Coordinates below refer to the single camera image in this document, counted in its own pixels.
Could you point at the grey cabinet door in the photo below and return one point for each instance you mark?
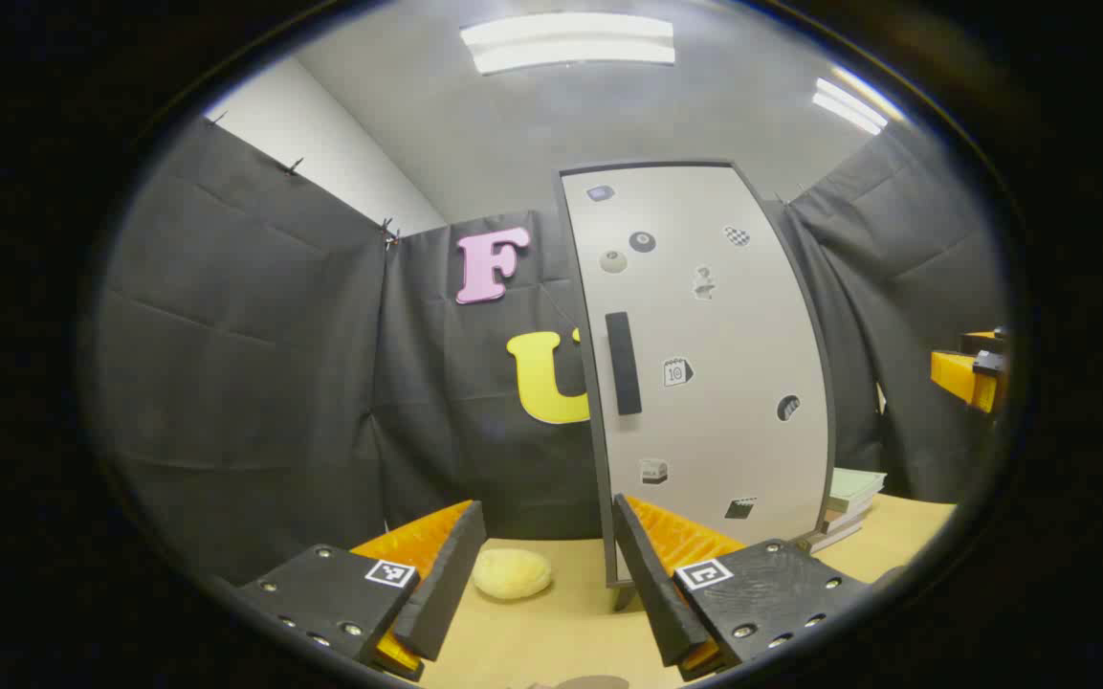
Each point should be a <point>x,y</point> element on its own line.
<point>723,316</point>

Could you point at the small ceiling light panel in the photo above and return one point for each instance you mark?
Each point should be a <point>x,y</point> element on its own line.
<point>852,105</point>

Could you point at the black backdrop cloth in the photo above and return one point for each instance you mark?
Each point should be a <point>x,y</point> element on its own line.
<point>254,335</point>

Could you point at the large ceiling light panel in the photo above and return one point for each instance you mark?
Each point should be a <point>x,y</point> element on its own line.
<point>567,43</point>

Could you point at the green notebook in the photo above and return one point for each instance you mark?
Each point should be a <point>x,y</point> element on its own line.
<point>855,486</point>

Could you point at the dark grey cabinet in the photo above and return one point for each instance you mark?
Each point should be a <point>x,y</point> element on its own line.
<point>624,595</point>

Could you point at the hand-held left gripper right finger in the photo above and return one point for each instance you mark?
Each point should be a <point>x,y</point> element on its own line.
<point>656,593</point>

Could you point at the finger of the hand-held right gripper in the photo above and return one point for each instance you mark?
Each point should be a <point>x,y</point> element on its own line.
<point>953,373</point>
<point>981,342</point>

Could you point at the yellow round sponge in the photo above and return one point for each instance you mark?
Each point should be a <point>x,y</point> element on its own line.
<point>511,572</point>

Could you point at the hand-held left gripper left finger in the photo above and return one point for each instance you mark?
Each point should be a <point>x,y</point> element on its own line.
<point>446,584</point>

